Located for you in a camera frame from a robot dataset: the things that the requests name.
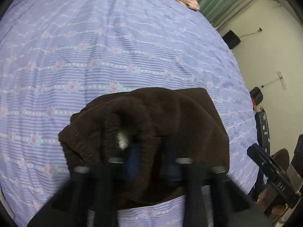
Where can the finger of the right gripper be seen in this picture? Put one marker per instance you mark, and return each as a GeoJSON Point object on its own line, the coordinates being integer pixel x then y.
{"type": "Point", "coordinates": [266, 163]}

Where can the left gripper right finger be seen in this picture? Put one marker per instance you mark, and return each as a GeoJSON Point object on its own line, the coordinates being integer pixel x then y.
{"type": "Point", "coordinates": [207, 189]}

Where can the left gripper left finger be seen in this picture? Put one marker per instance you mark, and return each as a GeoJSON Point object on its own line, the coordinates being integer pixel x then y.
{"type": "Point", "coordinates": [93, 187]}

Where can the dark brown fleece pants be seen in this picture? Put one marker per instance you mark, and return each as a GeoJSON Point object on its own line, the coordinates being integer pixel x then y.
{"type": "Point", "coordinates": [149, 118]}

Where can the black speaker box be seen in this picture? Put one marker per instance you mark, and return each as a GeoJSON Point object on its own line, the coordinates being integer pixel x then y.
{"type": "Point", "coordinates": [231, 39]}

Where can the blue striped floral bedsheet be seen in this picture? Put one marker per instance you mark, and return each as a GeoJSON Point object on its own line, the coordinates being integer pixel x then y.
{"type": "Point", "coordinates": [58, 55]}

